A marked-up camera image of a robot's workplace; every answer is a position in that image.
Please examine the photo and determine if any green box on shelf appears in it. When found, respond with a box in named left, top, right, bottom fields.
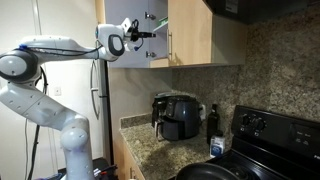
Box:
left=157, top=16, right=169, bottom=27

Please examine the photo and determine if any wooden wall cabinet body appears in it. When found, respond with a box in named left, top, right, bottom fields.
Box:
left=148, top=0, right=248, bottom=70

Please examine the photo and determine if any white wall outlet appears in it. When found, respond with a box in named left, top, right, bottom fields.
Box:
left=199, top=103, right=207, bottom=122

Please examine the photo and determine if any long metal bar door handle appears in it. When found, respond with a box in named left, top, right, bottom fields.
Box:
left=167, top=29, right=174, bottom=60

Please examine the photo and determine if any stainless steel refrigerator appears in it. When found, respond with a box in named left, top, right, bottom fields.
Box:
left=89, top=39, right=112, bottom=163

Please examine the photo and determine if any white light switch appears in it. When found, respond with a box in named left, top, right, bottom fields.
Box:
left=53, top=85, right=63, bottom=97

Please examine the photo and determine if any black over-range microwave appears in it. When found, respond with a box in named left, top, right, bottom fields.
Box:
left=203, top=0, right=320, bottom=25

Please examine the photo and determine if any tall wooden side panel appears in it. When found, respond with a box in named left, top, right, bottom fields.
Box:
left=94, top=0, right=107, bottom=41

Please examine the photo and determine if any small white blue-label container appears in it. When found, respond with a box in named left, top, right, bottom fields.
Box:
left=209, top=129, right=226, bottom=159

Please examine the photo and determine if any dark glass oil bottle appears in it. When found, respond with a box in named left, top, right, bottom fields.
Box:
left=206, top=103, right=221, bottom=145

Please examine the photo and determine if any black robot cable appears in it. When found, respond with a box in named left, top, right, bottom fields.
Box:
left=19, top=44, right=105, bottom=57

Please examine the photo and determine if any wooden cabinet door grey inside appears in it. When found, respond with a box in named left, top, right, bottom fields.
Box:
left=104, top=0, right=150, bottom=70

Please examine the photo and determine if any wooden base cabinet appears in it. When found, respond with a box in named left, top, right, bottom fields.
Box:
left=113, top=132, right=146, bottom=180

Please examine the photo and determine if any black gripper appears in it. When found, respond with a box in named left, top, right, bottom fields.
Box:
left=129, top=19, right=157, bottom=43

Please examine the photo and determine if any black air fryer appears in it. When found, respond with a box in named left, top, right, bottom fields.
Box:
left=154, top=94, right=203, bottom=142

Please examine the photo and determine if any black frying pan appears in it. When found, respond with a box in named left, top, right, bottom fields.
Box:
left=174, top=161, right=242, bottom=180

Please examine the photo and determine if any black electric stove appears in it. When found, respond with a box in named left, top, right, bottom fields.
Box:
left=168, top=104, right=320, bottom=180

